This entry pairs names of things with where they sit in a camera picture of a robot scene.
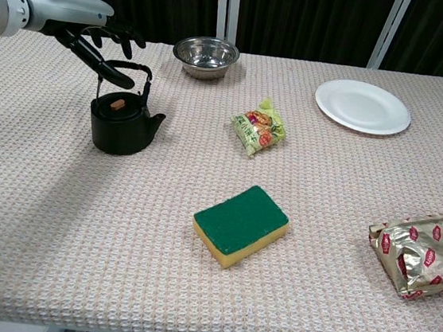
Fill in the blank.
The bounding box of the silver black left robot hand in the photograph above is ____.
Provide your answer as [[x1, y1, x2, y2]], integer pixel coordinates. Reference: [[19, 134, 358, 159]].
[[7, 0, 153, 91]]

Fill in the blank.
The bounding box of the black pot with handle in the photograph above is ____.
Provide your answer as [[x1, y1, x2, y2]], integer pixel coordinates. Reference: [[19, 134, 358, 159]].
[[84, 58, 173, 162]]

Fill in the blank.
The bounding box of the stainless steel bowl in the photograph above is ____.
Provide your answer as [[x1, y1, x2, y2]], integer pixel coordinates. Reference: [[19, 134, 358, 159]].
[[169, 33, 242, 84]]

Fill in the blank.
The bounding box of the green snack packet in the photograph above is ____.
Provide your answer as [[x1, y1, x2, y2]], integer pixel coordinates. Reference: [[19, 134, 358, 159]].
[[227, 93, 290, 162]]

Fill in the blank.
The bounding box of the black pleated curtain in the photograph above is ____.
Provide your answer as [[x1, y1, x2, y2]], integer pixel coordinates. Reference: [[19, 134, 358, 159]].
[[0, 0, 443, 78]]

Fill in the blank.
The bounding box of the beige waffle tablecloth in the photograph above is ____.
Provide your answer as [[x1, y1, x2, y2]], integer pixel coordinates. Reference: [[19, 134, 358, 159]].
[[0, 23, 443, 332]]

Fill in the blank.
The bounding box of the green yellow sponge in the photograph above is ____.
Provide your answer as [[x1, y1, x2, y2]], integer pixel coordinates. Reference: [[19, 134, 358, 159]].
[[187, 178, 295, 276]]

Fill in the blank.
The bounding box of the white round plate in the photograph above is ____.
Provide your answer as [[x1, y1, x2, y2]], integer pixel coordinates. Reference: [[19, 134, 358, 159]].
[[311, 76, 415, 139]]

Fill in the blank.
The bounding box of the gold red snack bag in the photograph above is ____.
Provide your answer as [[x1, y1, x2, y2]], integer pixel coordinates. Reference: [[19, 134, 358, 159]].
[[360, 203, 443, 304]]

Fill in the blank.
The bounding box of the white vertical frame post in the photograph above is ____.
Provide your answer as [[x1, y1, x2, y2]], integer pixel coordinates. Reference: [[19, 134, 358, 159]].
[[212, 0, 241, 47]]

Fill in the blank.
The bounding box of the white slanted frame post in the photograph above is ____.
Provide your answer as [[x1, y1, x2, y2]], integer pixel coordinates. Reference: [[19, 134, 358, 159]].
[[366, 0, 413, 74]]

